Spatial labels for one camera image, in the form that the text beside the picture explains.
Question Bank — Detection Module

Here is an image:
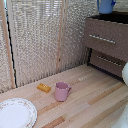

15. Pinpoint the long silver drawer handle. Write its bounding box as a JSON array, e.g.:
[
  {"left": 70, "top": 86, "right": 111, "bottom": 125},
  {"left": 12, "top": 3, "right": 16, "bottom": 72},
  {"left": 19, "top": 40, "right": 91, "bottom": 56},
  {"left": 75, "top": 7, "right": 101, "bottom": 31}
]
[{"left": 88, "top": 33, "right": 117, "bottom": 45}]

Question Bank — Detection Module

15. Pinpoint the brown drawer with long handle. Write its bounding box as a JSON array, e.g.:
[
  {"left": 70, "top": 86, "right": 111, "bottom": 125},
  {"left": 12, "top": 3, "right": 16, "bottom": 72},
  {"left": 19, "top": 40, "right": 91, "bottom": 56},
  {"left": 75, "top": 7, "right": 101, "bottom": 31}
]
[{"left": 83, "top": 17, "right": 128, "bottom": 63}]

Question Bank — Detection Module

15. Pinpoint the grey-white robot base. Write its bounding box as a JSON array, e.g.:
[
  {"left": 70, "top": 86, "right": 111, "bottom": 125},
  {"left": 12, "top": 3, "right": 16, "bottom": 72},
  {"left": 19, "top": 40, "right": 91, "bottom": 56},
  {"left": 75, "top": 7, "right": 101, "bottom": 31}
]
[{"left": 111, "top": 105, "right": 128, "bottom": 128}]

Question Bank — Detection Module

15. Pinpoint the dark brown drawer cabinet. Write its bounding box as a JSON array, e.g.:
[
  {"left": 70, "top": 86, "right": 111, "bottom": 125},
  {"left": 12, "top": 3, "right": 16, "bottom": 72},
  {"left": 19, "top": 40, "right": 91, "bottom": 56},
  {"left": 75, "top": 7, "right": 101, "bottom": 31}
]
[{"left": 82, "top": 11, "right": 128, "bottom": 83}]

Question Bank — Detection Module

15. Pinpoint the pink ceramic mug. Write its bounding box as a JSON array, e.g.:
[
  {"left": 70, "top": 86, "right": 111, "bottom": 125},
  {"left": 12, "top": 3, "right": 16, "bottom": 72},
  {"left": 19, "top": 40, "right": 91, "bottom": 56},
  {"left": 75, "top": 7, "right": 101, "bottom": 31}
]
[{"left": 54, "top": 81, "right": 73, "bottom": 103}]

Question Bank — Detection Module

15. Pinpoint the yellow rectangular block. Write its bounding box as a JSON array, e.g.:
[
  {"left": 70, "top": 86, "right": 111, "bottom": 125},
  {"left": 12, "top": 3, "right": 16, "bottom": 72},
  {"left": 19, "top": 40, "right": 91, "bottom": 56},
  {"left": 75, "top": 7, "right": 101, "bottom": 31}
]
[{"left": 36, "top": 82, "right": 53, "bottom": 94}]

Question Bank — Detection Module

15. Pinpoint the wide woven screen panel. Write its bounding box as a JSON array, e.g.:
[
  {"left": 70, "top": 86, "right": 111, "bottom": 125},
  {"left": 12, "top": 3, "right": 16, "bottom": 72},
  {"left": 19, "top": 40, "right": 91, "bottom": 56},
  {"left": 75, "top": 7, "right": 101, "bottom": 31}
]
[{"left": 6, "top": 0, "right": 64, "bottom": 89}]

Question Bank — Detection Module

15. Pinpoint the white floral-rimmed plate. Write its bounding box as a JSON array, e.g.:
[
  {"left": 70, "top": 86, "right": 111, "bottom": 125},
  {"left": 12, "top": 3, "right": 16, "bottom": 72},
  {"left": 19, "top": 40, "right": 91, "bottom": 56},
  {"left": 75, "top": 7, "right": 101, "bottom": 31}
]
[{"left": 0, "top": 97, "right": 39, "bottom": 128}]

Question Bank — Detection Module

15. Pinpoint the thin wooden screen post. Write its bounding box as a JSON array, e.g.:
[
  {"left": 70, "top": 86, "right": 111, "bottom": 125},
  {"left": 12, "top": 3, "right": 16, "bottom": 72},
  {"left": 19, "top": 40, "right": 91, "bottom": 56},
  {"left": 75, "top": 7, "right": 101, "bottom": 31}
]
[{"left": 56, "top": 0, "right": 68, "bottom": 74}]

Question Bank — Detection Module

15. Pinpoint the short silver drawer handle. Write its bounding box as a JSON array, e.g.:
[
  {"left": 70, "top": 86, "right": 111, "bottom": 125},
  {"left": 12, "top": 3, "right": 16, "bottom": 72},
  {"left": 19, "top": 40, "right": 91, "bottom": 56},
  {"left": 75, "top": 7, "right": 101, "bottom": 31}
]
[{"left": 96, "top": 55, "right": 123, "bottom": 67}]

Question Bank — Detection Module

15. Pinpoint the brown drawer with short handle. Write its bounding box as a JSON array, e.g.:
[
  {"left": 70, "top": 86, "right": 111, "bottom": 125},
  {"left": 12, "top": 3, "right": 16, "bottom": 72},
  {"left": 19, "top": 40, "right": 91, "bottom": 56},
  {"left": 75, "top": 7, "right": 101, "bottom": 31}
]
[{"left": 88, "top": 49, "right": 128, "bottom": 82}]

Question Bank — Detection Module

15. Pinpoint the slanted wooden screen post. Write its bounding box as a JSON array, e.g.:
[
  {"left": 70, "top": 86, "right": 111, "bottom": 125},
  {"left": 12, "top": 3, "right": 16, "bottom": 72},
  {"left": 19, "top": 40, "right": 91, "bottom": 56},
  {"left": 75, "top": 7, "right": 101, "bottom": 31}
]
[{"left": 0, "top": 0, "right": 17, "bottom": 90}]

